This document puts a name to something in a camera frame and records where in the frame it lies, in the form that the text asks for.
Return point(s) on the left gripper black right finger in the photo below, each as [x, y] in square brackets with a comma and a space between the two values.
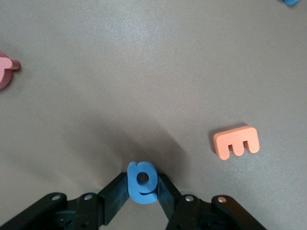
[170, 196]

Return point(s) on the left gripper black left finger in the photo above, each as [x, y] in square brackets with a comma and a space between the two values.
[112, 196]

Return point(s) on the blue foam letter g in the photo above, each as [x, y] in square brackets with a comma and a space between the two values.
[134, 189]

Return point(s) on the blue foam letter E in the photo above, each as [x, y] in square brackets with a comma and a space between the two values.
[290, 2]

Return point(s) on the orange foam letter E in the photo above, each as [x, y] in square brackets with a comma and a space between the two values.
[227, 141]

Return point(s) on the brown table cover sheet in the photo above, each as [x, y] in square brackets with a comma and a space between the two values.
[120, 60]

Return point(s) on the pink foam letter Q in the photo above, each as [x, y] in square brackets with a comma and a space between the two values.
[4, 72]

